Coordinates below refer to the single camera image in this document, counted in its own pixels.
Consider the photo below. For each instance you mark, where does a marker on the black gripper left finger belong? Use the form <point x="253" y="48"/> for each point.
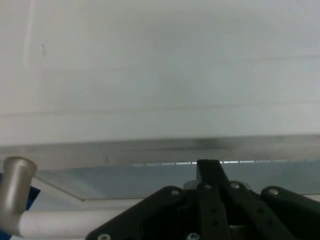
<point x="150" y="215"/>

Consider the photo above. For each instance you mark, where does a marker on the blue plastic object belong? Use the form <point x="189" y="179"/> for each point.
<point x="34" y="197"/>

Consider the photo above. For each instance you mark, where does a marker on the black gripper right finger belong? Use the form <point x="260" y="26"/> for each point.
<point x="275" y="217"/>

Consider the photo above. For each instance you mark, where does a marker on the white appliance with glass door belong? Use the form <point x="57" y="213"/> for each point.
<point x="160" y="75"/>

